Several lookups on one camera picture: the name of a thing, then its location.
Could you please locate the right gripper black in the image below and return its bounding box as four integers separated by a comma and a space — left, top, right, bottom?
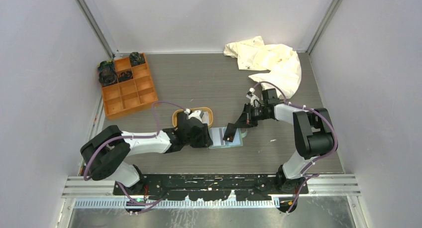
233, 103, 270, 129

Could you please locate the dark credit card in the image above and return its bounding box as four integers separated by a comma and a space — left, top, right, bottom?
223, 123, 237, 142

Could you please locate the tan oval card tray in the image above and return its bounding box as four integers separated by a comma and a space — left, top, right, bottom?
172, 107, 213, 128

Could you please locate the green card holder wallet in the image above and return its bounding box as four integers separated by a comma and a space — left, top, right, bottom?
209, 127, 247, 149

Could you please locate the white patterned credit card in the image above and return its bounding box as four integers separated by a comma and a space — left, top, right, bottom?
210, 127, 224, 147

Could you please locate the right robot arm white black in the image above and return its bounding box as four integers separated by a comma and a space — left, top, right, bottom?
223, 88, 338, 194

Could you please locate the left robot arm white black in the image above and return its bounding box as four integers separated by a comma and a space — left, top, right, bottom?
80, 118, 213, 195

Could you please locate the stack of credit cards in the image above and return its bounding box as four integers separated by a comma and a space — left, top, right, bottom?
178, 111, 209, 126

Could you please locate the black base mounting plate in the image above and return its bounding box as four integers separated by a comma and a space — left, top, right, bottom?
113, 174, 308, 201

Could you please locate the cream crumpled cloth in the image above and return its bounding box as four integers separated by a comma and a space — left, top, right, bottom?
223, 36, 302, 99

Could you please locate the orange compartment organizer tray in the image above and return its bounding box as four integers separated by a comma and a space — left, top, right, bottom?
98, 52, 158, 120

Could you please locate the dark bundle top compartment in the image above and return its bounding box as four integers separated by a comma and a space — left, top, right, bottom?
129, 52, 145, 67

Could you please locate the dark bundle outside tray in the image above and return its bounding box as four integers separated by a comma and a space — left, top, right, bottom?
97, 60, 115, 72

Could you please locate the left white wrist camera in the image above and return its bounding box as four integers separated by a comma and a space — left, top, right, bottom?
183, 109, 204, 122

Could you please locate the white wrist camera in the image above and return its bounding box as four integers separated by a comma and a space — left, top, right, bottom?
246, 88, 261, 108
183, 109, 204, 122

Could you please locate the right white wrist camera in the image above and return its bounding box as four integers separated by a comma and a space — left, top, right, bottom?
246, 88, 261, 108

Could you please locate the black cable bundle left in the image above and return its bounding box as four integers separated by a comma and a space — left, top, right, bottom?
99, 69, 118, 86

